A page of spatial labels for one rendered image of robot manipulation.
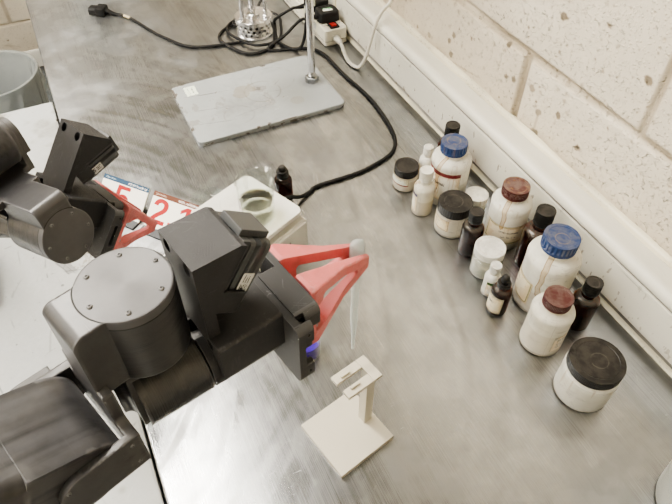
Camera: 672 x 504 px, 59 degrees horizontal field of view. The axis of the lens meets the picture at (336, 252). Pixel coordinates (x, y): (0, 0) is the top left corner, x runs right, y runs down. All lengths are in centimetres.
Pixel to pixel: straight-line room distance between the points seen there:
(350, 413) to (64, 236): 39
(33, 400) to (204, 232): 15
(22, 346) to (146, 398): 53
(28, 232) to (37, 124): 67
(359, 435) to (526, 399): 22
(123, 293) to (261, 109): 87
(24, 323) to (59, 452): 57
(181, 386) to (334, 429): 37
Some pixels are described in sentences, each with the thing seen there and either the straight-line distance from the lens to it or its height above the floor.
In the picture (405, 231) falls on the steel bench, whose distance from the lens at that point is 96.
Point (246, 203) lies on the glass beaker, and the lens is 81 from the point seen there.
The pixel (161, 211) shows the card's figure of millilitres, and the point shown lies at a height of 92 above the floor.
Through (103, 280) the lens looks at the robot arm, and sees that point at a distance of 37.
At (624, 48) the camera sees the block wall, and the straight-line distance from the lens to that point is 85.
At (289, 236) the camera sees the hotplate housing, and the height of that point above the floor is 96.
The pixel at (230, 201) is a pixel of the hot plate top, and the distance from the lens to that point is 89.
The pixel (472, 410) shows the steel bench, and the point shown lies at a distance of 79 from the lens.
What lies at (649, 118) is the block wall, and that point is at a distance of 85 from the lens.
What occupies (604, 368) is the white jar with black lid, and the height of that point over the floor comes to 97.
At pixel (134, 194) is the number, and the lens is 102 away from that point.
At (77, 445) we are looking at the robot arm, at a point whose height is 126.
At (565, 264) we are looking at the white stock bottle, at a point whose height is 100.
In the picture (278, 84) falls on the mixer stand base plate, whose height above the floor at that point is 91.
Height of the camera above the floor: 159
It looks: 48 degrees down
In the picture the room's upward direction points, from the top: straight up
